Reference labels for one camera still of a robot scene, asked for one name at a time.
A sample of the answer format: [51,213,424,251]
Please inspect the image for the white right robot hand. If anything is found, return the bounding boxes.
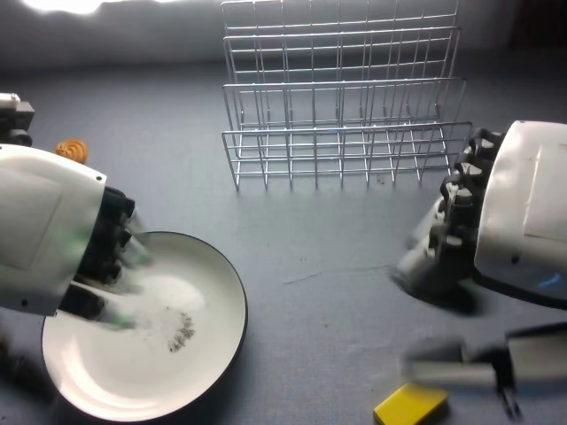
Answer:
[396,120,567,311]

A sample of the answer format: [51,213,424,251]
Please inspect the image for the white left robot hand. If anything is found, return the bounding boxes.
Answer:
[0,143,154,331]

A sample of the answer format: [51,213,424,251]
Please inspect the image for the all-white ceramic plate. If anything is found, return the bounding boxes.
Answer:
[41,230,247,421]

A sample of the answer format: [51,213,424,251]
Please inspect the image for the orange swirl cookie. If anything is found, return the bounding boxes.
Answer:
[54,138,89,165]

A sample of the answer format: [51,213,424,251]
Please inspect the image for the yellow rectangular block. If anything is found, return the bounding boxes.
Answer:
[373,382,450,425]

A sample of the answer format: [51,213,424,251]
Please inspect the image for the silver wire dish rack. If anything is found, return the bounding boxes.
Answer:
[220,0,473,191]

